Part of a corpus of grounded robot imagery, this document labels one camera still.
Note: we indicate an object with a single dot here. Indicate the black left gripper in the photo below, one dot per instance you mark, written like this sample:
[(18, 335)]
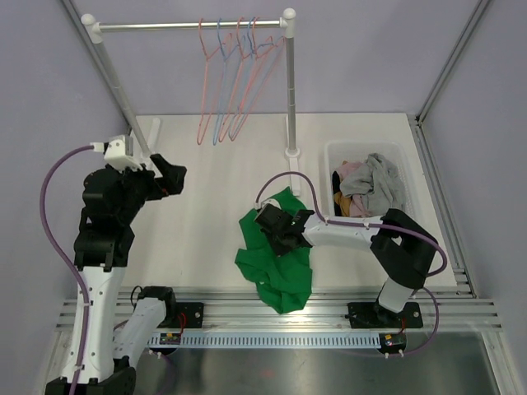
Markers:
[(171, 180)]

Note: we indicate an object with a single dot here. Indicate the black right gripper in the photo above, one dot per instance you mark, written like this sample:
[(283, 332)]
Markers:
[(279, 249)]

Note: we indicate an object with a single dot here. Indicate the green tank top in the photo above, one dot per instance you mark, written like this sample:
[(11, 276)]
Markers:
[(282, 283)]

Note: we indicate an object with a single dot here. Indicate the mustard brown tank top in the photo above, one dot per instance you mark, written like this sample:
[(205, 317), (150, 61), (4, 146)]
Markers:
[(341, 204)]

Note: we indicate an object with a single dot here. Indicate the black tank top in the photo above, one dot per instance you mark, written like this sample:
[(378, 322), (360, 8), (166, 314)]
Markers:
[(336, 194)]

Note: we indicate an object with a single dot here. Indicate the mauve pink tank top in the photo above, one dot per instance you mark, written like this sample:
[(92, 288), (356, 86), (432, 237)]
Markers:
[(356, 183)]

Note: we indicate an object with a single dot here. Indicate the grey tank top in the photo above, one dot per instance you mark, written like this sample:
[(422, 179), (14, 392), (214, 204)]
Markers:
[(388, 188)]

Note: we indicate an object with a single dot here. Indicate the light blue wire hanger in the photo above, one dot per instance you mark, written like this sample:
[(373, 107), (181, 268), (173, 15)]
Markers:
[(250, 77)]

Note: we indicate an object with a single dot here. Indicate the pink hanger of mauve top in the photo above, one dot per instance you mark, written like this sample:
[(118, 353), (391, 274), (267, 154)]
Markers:
[(234, 82)]

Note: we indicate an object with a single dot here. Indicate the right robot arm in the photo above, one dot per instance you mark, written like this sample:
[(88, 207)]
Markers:
[(400, 245)]

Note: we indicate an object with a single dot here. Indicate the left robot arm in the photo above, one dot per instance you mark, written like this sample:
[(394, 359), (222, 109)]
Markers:
[(100, 360)]

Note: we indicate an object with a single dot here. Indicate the white clothes rack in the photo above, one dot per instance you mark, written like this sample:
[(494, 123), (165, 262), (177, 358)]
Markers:
[(286, 22)]

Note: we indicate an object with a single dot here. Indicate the white plastic basket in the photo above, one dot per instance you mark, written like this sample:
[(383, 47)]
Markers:
[(338, 151)]

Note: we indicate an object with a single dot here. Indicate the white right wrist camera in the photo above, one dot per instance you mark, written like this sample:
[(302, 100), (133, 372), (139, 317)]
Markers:
[(269, 201)]

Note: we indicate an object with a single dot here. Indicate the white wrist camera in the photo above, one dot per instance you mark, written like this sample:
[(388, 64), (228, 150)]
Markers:
[(119, 153), (269, 201)]

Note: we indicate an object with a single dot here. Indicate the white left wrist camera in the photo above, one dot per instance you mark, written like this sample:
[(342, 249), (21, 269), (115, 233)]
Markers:
[(119, 153)]

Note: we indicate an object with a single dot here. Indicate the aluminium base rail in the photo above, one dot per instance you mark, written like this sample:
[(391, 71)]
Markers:
[(242, 320)]

